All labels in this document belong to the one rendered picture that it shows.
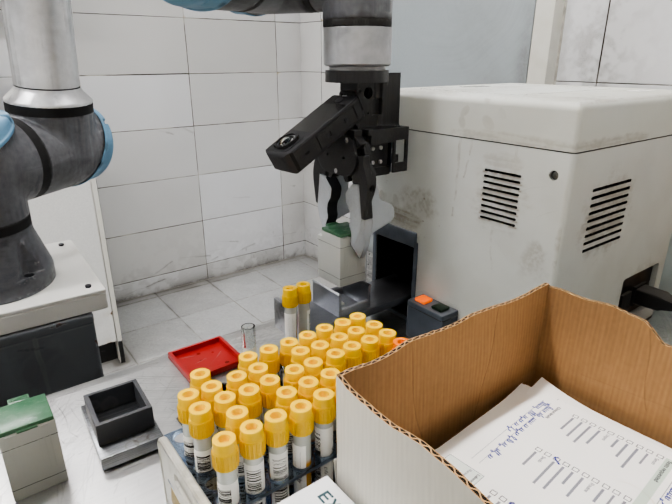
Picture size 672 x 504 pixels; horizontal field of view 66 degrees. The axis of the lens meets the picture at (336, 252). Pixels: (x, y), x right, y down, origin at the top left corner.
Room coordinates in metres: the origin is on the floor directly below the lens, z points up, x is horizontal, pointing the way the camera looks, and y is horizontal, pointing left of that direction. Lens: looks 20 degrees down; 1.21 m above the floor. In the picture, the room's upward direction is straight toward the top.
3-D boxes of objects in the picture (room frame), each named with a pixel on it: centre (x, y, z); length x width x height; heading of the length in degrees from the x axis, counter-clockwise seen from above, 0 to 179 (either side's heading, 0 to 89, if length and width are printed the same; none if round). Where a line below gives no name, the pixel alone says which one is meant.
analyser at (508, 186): (0.66, -0.23, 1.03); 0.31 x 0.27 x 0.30; 127
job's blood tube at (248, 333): (0.43, 0.08, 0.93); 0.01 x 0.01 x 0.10
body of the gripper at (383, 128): (0.62, -0.03, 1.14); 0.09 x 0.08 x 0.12; 127
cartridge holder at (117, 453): (0.41, 0.20, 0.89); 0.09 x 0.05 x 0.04; 35
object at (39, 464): (0.35, 0.26, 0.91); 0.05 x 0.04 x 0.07; 37
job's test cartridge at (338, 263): (0.60, -0.01, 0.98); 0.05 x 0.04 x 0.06; 37
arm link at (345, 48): (0.62, -0.02, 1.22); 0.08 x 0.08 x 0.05
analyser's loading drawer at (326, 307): (0.62, -0.02, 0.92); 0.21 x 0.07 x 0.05; 127
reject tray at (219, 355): (0.53, 0.15, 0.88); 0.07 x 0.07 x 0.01; 37
